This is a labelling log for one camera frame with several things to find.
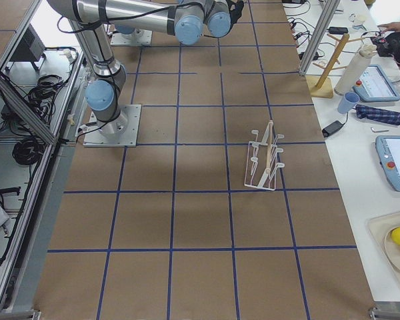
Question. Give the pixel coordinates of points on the white wire cup rack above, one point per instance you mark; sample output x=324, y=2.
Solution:
x=262, y=161

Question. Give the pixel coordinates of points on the blue teach pendant tablet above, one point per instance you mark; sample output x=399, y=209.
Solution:
x=374, y=86

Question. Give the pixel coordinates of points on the beige thermos bottle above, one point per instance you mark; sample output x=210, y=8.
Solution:
x=355, y=68

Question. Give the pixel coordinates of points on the aluminium frame post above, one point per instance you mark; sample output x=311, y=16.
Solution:
x=320, y=29

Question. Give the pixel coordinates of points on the wooden mug tree stand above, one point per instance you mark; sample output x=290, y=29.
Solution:
x=321, y=86

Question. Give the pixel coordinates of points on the person hand at desk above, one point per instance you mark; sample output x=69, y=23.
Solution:
x=390, y=27

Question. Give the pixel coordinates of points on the cream tray on desk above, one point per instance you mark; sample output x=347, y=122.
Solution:
x=381, y=228

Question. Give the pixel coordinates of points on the blue cup on desk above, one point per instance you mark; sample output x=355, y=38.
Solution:
x=348, y=101

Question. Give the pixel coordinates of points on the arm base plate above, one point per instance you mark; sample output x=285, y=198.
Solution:
x=138, y=38
x=121, y=132

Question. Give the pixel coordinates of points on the black power adapter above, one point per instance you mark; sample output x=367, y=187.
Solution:
x=332, y=128

